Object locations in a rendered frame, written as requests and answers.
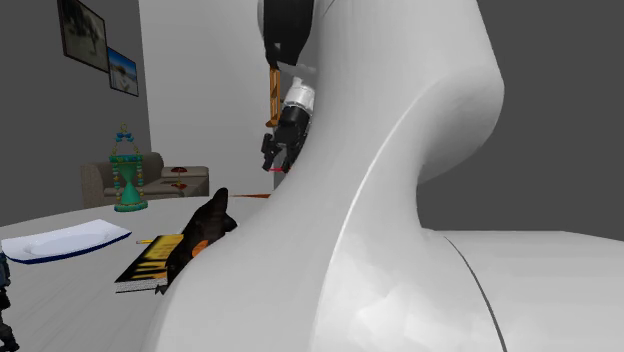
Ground white plate blue rim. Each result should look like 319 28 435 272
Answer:
0 218 133 266

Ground green hourglass figure with beads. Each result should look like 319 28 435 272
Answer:
108 122 149 214

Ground dark framed wall picture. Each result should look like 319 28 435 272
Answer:
56 0 110 74

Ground yellow and black book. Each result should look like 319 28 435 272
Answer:
114 233 185 295

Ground grey brown sofa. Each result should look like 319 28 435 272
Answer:
80 151 211 210

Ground black bird figure orange patch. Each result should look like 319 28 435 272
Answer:
154 186 239 297

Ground blue framed wall picture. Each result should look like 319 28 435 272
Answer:
106 46 141 98

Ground dark blue grey figure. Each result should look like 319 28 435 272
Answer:
0 250 21 352

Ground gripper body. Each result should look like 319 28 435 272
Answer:
275 106 312 153

